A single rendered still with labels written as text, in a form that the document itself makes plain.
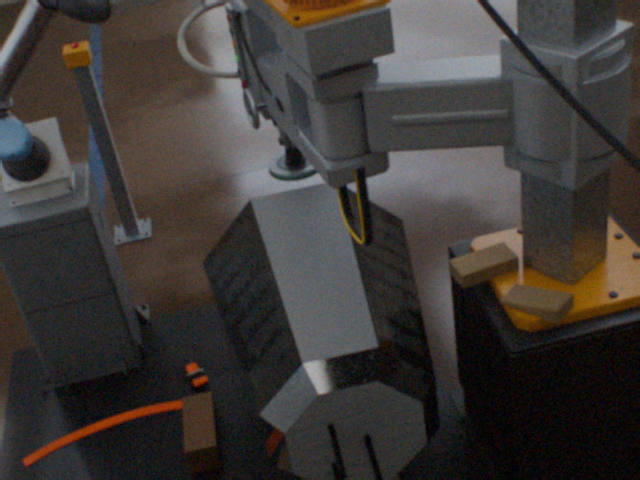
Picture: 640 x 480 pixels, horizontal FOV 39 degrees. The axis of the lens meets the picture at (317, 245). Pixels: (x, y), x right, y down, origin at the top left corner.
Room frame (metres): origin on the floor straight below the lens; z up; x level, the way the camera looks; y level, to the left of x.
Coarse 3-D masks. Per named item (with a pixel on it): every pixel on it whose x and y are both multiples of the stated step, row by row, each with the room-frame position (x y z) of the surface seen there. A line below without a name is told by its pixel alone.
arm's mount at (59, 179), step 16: (32, 128) 3.35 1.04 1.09; (48, 128) 3.35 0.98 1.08; (48, 144) 3.30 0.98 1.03; (0, 160) 3.26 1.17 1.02; (64, 160) 3.25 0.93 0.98; (48, 176) 3.21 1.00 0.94; (64, 176) 3.21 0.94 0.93; (16, 192) 3.18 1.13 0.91; (32, 192) 3.19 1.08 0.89; (48, 192) 3.20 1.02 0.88; (64, 192) 3.21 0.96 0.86
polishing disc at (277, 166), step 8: (280, 152) 3.18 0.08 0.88; (272, 160) 3.13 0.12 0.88; (280, 160) 3.12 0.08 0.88; (272, 168) 3.06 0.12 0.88; (280, 168) 3.05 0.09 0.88; (288, 168) 3.04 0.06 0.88; (296, 168) 3.03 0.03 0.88; (304, 168) 3.02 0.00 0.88; (312, 168) 3.01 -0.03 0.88; (280, 176) 3.01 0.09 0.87; (288, 176) 2.99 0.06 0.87; (296, 176) 2.99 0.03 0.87
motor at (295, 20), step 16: (272, 0) 2.50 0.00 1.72; (288, 0) 2.39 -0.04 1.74; (304, 0) 2.35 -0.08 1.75; (320, 0) 2.36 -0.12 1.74; (336, 0) 2.35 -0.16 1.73; (352, 0) 2.38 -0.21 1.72; (368, 0) 2.36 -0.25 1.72; (384, 0) 2.35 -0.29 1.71; (288, 16) 2.34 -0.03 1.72; (304, 16) 2.32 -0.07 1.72; (320, 16) 2.30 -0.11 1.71; (336, 16) 2.31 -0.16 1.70
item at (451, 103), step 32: (384, 64) 2.48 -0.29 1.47; (416, 64) 2.44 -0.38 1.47; (448, 64) 2.40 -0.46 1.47; (480, 64) 2.36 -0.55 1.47; (384, 96) 2.33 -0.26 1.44; (416, 96) 2.31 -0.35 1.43; (448, 96) 2.29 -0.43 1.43; (480, 96) 2.27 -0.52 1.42; (512, 96) 2.24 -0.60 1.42; (544, 96) 2.16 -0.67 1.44; (608, 96) 2.13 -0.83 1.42; (384, 128) 2.33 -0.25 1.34; (416, 128) 2.31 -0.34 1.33; (448, 128) 2.29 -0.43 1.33; (480, 128) 2.27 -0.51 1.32; (512, 128) 2.24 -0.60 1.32; (544, 128) 2.16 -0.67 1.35; (608, 128) 2.14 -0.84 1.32
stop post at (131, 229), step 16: (64, 48) 4.26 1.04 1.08; (80, 48) 4.22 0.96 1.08; (80, 64) 4.19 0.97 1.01; (80, 80) 4.21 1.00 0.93; (96, 96) 4.21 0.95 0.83; (96, 112) 4.21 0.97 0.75; (96, 128) 4.21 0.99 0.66; (112, 144) 4.21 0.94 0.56; (112, 160) 4.21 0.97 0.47; (112, 176) 4.21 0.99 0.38; (112, 192) 4.21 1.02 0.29; (128, 192) 4.25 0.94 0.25; (128, 208) 4.21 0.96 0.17; (128, 224) 4.21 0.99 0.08; (144, 224) 4.29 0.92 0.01; (128, 240) 4.16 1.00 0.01
